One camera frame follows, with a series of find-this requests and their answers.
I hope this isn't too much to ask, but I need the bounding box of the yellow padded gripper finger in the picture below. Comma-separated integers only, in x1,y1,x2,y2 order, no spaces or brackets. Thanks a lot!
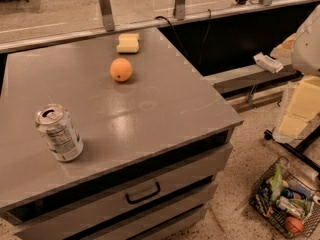
273,76,320,143

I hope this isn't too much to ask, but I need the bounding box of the yellow sponge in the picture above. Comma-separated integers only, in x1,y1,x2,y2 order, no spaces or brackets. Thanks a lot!
116,33,139,54

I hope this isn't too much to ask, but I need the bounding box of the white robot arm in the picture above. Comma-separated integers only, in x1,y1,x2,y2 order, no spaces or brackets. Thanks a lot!
271,5,320,143

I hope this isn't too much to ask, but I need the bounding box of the black stand base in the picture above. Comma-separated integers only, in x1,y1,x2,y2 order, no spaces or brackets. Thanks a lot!
277,126,320,179

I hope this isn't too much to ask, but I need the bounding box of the white packet on ledge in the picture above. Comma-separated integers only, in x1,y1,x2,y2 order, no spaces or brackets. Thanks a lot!
254,53,283,73

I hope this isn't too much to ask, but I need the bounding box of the green snack bag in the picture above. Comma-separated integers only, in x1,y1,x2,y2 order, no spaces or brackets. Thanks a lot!
270,163,283,203

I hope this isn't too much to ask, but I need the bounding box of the blue can in basket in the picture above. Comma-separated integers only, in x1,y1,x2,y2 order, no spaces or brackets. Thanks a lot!
281,188,307,200

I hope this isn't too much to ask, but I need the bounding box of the small orange in basket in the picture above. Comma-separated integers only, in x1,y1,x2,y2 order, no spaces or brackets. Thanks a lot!
285,216,303,235

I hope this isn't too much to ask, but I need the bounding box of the grey drawer cabinet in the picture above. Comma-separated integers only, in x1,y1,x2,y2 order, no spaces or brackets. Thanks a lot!
0,28,241,240

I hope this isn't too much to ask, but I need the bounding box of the orange fruit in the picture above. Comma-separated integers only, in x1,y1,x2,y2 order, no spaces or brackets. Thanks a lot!
110,58,133,82

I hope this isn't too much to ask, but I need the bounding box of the silver soda can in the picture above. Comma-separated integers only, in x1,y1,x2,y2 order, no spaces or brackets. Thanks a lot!
35,104,84,162

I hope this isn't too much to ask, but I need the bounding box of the metal ledge rail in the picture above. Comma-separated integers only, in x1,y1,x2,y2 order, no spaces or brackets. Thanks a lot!
205,64,302,94

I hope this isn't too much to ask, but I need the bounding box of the wire basket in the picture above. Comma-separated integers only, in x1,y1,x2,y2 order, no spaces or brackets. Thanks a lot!
249,157,320,240

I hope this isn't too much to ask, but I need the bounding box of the black drawer handle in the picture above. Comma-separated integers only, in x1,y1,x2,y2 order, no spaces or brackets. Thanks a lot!
125,181,161,205

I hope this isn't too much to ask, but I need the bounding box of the metal railing post middle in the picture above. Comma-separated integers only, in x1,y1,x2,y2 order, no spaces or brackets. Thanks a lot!
173,0,186,20

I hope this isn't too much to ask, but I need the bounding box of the black cable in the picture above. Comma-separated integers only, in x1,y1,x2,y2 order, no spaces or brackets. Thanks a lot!
154,15,191,62

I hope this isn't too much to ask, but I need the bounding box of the metal railing post left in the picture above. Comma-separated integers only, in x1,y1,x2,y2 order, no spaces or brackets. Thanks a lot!
98,0,115,32

